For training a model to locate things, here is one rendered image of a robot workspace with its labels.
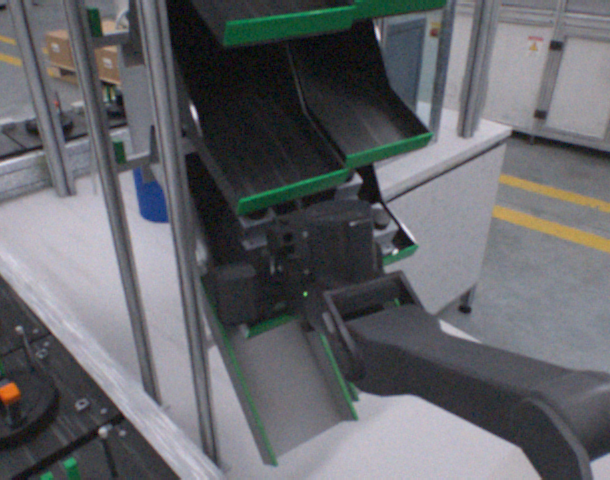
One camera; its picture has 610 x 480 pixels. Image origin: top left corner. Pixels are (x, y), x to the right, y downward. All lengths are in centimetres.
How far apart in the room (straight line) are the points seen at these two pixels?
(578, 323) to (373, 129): 216
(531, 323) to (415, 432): 175
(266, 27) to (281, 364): 46
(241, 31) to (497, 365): 33
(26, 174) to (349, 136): 129
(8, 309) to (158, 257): 40
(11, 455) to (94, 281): 57
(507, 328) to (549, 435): 234
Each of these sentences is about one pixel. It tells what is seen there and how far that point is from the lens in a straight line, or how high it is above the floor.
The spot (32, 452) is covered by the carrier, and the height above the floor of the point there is 97.
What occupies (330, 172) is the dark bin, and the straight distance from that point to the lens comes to 63.
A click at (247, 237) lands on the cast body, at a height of 127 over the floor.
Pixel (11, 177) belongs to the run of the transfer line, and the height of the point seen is 92.
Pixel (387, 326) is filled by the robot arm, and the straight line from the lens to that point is 44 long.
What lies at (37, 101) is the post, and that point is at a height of 114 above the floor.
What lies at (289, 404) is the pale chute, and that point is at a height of 103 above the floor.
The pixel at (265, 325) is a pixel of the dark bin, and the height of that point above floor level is 121.
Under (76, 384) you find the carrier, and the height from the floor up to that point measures 97.
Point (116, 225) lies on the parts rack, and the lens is 83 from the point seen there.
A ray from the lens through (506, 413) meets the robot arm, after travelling 33.
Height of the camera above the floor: 162
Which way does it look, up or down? 32 degrees down
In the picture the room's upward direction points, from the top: straight up
